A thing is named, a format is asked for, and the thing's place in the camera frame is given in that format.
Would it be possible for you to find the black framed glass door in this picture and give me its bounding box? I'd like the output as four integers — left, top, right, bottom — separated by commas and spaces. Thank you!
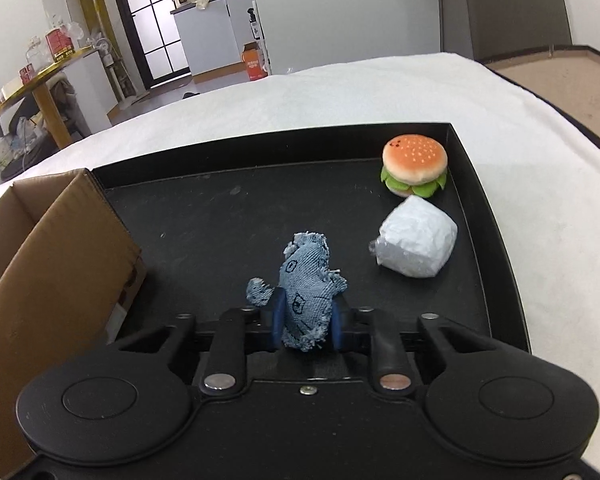
116, 0, 188, 89

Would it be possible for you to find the white kitchen cabinet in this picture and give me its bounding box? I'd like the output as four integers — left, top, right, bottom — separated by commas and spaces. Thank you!
171, 0, 256, 84

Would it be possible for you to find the black rectangular tray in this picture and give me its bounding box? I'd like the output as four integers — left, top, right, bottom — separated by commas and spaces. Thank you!
94, 124, 530, 349

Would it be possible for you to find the orange cardboard box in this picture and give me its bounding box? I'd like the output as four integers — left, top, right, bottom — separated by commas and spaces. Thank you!
242, 41, 268, 81

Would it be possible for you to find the denim fabric toy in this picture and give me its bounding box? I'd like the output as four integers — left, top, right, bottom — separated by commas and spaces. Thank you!
244, 230, 349, 354

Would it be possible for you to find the brown cardboard box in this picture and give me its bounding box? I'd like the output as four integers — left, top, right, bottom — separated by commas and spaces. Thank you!
0, 169, 146, 478

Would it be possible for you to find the grey upholstered headboard panel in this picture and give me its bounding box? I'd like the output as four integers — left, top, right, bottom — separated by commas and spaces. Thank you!
439, 0, 572, 61

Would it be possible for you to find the yellow round side table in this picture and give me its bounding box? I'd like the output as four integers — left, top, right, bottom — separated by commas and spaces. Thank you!
0, 47, 96, 150

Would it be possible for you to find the white tissue pack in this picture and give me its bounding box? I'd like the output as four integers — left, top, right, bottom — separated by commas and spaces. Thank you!
370, 195, 458, 278

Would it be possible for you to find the plush hamburger toy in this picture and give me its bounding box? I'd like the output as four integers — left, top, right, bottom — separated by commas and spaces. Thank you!
380, 133, 448, 198

